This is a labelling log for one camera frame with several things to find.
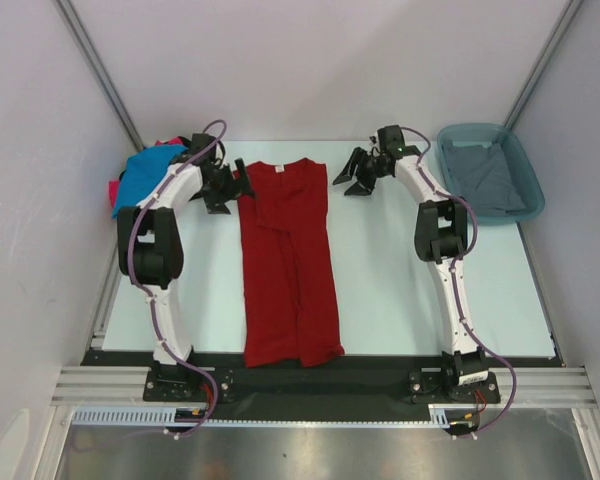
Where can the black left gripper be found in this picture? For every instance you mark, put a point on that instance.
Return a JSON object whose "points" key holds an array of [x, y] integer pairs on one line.
{"points": [[237, 187]]}

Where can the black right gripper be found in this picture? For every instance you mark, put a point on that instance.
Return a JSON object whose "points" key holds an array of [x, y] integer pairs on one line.
{"points": [[364, 186]]}

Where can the blue t shirt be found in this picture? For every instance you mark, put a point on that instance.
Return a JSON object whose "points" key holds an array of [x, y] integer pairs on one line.
{"points": [[142, 175]]}

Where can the red t shirt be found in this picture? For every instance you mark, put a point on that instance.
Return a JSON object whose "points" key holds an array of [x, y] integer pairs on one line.
{"points": [[289, 291]]}

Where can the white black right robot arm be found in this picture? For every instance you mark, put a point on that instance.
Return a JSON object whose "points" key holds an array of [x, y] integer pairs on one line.
{"points": [[441, 241]]}

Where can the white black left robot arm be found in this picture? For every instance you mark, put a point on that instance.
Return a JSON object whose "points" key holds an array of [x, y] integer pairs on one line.
{"points": [[154, 187]]}

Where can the black folded t shirt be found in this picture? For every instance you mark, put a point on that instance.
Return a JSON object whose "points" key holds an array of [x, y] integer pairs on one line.
{"points": [[153, 162]]}

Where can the pink folded t shirt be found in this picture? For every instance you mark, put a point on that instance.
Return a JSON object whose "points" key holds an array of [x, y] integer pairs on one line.
{"points": [[111, 197]]}

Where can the grey t shirt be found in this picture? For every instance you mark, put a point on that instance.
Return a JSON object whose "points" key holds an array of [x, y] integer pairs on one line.
{"points": [[481, 176]]}

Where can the teal plastic basket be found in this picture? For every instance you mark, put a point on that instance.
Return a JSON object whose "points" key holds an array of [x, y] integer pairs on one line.
{"points": [[522, 172]]}

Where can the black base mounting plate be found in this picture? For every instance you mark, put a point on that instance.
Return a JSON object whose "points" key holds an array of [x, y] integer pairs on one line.
{"points": [[350, 388]]}

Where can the grey slotted cable duct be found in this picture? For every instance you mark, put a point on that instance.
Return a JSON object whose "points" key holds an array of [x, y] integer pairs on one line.
{"points": [[175, 417]]}

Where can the left aluminium corner post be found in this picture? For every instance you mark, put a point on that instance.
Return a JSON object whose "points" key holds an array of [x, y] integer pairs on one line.
{"points": [[87, 48]]}

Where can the aluminium corner post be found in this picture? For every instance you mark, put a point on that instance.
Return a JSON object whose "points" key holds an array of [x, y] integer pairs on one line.
{"points": [[87, 48], [557, 36]]}

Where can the aluminium front frame rail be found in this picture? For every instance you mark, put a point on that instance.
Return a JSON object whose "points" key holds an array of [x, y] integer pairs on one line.
{"points": [[124, 385]]}

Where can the right aluminium corner post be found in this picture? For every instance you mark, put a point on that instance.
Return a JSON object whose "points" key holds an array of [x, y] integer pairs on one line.
{"points": [[557, 36]]}

